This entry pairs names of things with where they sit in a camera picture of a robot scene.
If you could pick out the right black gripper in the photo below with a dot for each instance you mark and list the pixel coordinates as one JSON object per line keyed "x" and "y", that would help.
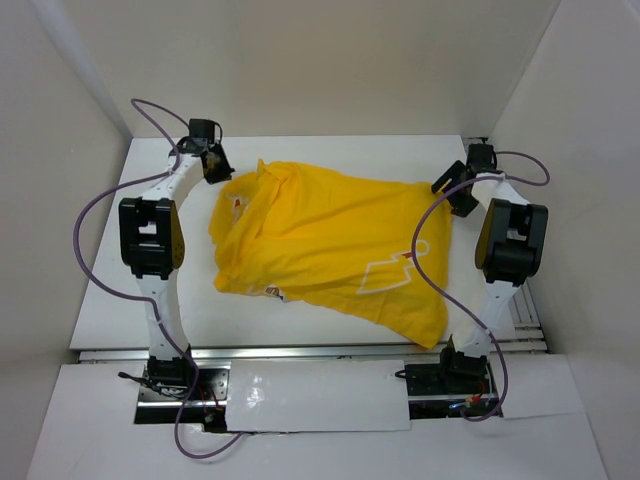
{"x": 461, "y": 207}

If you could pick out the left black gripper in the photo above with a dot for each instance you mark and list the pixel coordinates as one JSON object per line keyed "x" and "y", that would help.
{"x": 223, "y": 172}

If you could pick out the yellow pikachu pillowcase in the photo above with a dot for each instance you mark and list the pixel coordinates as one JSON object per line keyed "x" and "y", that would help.
{"x": 378, "y": 250}

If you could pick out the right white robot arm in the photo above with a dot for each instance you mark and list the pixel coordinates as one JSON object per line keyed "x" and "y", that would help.
{"x": 508, "y": 252}

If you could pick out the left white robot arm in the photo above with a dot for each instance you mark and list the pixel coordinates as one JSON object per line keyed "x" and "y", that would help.
{"x": 152, "y": 245}

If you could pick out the white cover plate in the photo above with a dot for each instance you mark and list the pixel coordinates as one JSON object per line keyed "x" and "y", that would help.
{"x": 316, "y": 396}

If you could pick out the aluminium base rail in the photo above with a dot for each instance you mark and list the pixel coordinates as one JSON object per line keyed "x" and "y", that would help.
{"x": 109, "y": 327}

